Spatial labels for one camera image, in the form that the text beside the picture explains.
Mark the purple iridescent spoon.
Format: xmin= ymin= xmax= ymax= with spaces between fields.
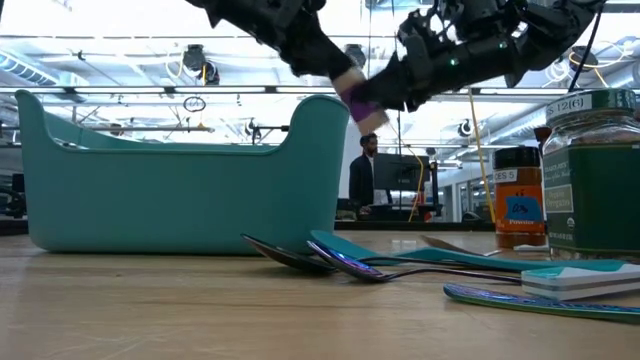
xmin=306 ymin=240 xmax=524 ymax=285

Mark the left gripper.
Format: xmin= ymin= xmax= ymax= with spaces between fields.
xmin=185 ymin=0 xmax=357 ymax=81

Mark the purple label spice jar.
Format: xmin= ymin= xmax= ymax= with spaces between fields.
xmin=332 ymin=66 xmax=390 ymax=136

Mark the person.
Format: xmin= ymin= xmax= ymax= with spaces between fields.
xmin=348 ymin=132 xmax=394 ymax=221

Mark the yellow cable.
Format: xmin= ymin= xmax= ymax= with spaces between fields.
xmin=467 ymin=87 xmax=497 ymax=224
xmin=407 ymin=144 xmax=425 ymax=224

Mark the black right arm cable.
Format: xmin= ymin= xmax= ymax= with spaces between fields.
xmin=567 ymin=4 xmax=605 ymax=94

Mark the green oregano spice jar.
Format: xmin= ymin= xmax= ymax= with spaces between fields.
xmin=542 ymin=88 xmax=640 ymax=262

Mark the orange spice jar black lid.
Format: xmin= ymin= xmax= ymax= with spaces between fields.
xmin=492 ymin=145 xmax=547 ymax=250

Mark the iridescent spoon teal handle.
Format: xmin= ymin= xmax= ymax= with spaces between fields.
xmin=443 ymin=282 xmax=640 ymax=325

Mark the teal plastic spoon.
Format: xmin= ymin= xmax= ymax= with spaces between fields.
xmin=309 ymin=229 xmax=627 ymax=274

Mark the black computer monitor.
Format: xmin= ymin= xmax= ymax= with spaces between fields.
xmin=372 ymin=152 xmax=432 ymax=193

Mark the teal plastic bin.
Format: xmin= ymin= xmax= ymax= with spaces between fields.
xmin=14 ymin=89 xmax=351 ymax=256

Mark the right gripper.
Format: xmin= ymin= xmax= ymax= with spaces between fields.
xmin=349 ymin=0 xmax=526 ymax=112

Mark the silver spoon white teal handle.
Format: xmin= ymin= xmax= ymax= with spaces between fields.
xmin=520 ymin=263 xmax=640 ymax=302

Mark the black metal table frame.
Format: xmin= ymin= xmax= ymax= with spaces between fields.
xmin=333 ymin=219 xmax=497 ymax=233

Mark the dark metal spoon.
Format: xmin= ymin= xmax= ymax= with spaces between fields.
xmin=240 ymin=233 xmax=481 ymax=275

